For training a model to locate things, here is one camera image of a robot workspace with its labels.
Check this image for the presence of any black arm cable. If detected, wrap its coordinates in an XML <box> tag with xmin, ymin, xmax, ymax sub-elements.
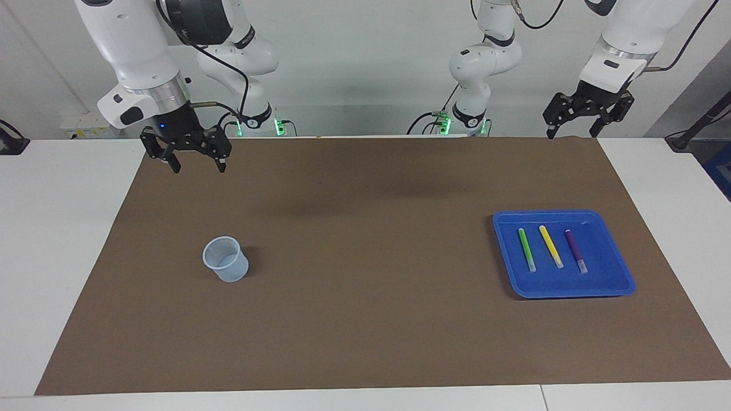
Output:
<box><xmin>155</xmin><ymin>0</ymin><xmax>252</xmax><ymax>131</ymax></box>
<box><xmin>471</xmin><ymin>0</ymin><xmax>721</xmax><ymax>72</ymax></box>

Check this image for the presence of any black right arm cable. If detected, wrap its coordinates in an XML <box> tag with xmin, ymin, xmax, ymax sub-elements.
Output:
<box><xmin>155</xmin><ymin>0</ymin><xmax>252</xmax><ymax>131</ymax></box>

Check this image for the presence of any black table clamp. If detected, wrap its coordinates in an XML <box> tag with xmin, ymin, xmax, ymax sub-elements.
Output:
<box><xmin>0</xmin><ymin>119</ymin><xmax>30</xmax><ymax>156</ymax></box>

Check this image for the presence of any white box with yellow stickers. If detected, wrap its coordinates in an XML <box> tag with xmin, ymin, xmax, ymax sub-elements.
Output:
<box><xmin>59</xmin><ymin>110</ymin><xmax>118</xmax><ymax>139</ymax></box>

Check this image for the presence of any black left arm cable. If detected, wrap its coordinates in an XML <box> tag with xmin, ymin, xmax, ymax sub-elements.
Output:
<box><xmin>471</xmin><ymin>0</ymin><xmax>721</xmax><ymax>72</ymax></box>

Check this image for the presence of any blue plastic tray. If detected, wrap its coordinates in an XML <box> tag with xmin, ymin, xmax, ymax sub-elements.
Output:
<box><xmin>492</xmin><ymin>209</ymin><xmax>636</xmax><ymax>299</ymax></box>

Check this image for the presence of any black base cable bundle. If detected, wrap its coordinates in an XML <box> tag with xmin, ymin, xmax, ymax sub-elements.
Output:
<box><xmin>216</xmin><ymin>111</ymin><xmax>240</xmax><ymax>138</ymax></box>
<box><xmin>407</xmin><ymin>83</ymin><xmax>460</xmax><ymax>136</ymax></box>

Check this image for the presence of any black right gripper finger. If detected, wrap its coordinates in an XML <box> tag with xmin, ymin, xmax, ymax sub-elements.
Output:
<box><xmin>141</xmin><ymin>129</ymin><xmax>182</xmax><ymax>174</ymax></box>
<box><xmin>201</xmin><ymin>127</ymin><xmax>232</xmax><ymax>173</ymax></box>

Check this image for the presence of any translucent plastic cup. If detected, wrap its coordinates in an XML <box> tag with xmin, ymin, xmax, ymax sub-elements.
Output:
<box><xmin>202</xmin><ymin>236</ymin><xmax>250</xmax><ymax>283</ymax></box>

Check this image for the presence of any yellow pen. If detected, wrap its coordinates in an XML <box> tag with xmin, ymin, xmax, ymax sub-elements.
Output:
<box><xmin>539</xmin><ymin>225</ymin><xmax>565</xmax><ymax>269</ymax></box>

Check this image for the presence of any blue crate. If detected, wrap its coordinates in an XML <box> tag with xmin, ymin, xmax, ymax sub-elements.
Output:
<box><xmin>702</xmin><ymin>143</ymin><xmax>731</xmax><ymax>202</ymax></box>

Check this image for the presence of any purple pen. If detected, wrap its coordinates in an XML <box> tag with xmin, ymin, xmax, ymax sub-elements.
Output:
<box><xmin>564</xmin><ymin>229</ymin><xmax>589</xmax><ymax>275</ymax></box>

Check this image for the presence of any brown table mat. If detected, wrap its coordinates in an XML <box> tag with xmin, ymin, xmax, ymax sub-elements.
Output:
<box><xmin>34</xmin><ymin>136</ymin><xmax>731</xmax><ymax>396</ymax></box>

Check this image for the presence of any black stand with pole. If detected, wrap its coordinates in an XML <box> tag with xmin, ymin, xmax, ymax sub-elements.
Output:
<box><xmin>665</xmin><ymin>90</ymin><xmax>731</xmax><ymax>152</ymax></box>

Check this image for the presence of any green pen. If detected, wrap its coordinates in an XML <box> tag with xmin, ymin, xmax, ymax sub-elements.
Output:
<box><xmin>517</xmin><ymin>228</ymin><xmax>537</xmax><ymax>273</ymax></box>

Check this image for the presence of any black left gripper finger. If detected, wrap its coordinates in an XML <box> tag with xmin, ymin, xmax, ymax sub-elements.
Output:
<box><xmin>543</xmin><ymin>93</ymin><xmax>579</xmax><ymax>140</ymax></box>
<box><xmin>590</xmin><ymin>91</ymin><xmax>635</xmax><ymax>138</ymax></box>

